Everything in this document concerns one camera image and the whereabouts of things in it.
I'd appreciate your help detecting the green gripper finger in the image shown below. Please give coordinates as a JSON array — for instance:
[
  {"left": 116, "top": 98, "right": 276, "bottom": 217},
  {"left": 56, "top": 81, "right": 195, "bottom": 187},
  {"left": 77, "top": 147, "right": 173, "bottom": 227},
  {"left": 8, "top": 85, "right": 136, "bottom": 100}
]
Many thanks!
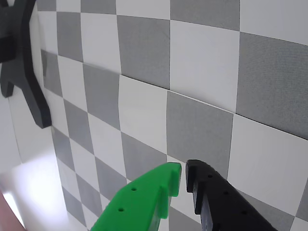
[{"left": 90, "top": 162, "right": 182, "bottom": 231}]

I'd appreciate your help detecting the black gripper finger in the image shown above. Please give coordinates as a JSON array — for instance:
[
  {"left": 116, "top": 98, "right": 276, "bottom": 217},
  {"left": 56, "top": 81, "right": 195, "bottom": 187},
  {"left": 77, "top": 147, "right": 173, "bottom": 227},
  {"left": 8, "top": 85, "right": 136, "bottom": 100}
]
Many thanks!
[{"left": 184, "top": 159, "right": 280, "bottom": 231}]

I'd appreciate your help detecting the grey white checkerboard mat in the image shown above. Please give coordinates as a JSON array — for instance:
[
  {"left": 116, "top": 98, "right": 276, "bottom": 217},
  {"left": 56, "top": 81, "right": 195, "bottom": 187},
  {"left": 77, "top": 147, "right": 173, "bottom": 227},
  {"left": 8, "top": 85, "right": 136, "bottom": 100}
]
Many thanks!
[{"left": 36, "top": 0, "right": 308, "bottom": 231}]

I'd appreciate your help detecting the pink object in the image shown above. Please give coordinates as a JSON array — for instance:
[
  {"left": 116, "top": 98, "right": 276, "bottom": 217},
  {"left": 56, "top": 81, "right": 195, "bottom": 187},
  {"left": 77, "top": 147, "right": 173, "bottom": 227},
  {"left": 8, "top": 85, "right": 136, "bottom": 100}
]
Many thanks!
[{"left": 0, "top": 190, "right": 26, "bottom": 231}]

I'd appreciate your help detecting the black star-shaped stand base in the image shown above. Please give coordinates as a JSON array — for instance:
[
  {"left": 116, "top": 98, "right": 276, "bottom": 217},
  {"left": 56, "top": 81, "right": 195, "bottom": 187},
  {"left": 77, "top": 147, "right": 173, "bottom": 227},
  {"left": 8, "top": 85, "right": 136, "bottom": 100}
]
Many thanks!
[{"left": 0, "top": 0, "right": 52, "bottom": 129}]

